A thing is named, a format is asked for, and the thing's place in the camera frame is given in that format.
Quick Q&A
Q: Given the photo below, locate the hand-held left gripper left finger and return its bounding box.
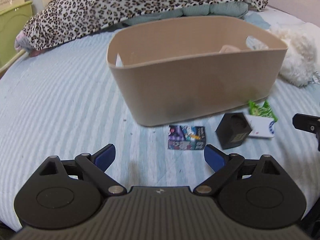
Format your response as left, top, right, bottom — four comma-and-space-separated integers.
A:
38, 143, 127, 196

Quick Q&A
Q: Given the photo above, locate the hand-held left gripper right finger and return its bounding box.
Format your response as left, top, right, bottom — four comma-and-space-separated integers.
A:
194, 144, 282, 195

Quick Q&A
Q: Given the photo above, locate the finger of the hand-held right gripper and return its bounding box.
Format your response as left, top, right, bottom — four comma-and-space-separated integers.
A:
292, 113, 320, 152

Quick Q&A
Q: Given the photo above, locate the colourful printed card packet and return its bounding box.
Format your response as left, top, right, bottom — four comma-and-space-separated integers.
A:
167, 125, 207, 151

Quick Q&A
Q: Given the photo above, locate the black hexagon-print box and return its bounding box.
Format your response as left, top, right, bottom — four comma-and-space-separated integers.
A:
215, 113, 252, 150

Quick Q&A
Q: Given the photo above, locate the white card pack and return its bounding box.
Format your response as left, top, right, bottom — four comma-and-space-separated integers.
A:
244, 114, 276, 139

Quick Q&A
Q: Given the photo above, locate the green snack packet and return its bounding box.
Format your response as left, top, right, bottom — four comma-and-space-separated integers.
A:
248, 100, 278, 123

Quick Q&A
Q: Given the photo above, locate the beige plastic storage bin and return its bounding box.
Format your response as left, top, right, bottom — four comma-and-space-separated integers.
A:
106, 15, 288, 127

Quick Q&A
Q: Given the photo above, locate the white plush toy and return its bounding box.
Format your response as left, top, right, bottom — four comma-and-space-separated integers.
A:
269, 22, 320, 87

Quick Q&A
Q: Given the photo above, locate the striped light blue bed sheet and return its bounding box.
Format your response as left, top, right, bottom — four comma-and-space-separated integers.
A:
0, 6, 320, 232

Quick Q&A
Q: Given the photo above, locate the beige item inside bin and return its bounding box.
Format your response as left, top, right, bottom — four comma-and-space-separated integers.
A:
219, 44, 241, 53

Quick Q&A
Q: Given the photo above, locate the light green quilt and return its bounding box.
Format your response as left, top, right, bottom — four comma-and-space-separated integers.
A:
120, 1, 272, 30

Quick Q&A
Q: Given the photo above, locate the leopard print blanket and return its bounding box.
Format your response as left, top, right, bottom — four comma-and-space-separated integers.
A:
15, 0, 269, 53

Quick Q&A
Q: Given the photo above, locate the green cabinet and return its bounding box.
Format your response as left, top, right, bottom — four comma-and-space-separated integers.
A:
0, 0, 33, 68

